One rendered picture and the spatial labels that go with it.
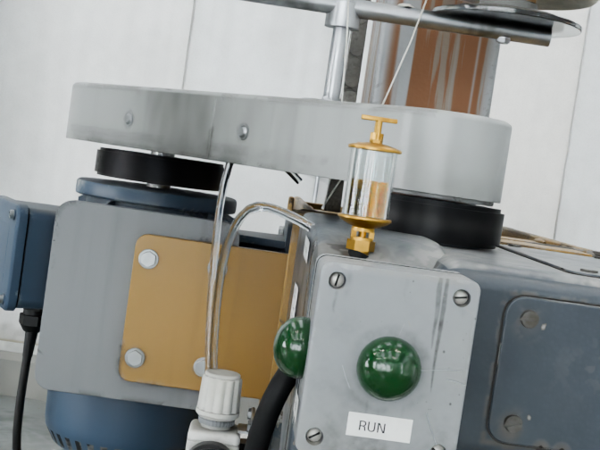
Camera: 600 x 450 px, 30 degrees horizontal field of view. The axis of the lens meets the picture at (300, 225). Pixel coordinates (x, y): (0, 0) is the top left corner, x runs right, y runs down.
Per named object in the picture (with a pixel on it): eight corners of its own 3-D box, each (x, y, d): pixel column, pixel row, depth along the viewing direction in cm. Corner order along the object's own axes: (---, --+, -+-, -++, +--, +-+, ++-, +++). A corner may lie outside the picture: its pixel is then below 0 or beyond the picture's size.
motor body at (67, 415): (24, 460, 98) (62, 177, 96) (55, 420, 113) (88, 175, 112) (197, 483, 98) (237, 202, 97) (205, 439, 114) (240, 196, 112)
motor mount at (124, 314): (29, 391, 93) (54, 198, 92) (44, 376, 100) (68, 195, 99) (363, 437, 95) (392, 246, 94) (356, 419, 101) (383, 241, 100)
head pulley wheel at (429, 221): (366, 233, 67) (372, 192, 67) (354, 224, 76) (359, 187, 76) (513, 254, 68) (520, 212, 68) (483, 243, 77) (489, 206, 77)
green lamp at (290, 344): (269, 380, 52) (278, 317, 52) (268, 368, 55) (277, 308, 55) (322, 387, 52) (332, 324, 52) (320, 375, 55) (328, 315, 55)
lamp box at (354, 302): (293, 452, 52) (321, 259, 51) (290, 429, 56) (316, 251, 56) (453, 473, 52) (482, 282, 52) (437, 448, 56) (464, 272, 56)
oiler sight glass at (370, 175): (343, 213, 58) (353, 147, 58) (339, 212, 61) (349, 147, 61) (390, 220, 58) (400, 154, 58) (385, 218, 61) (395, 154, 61)
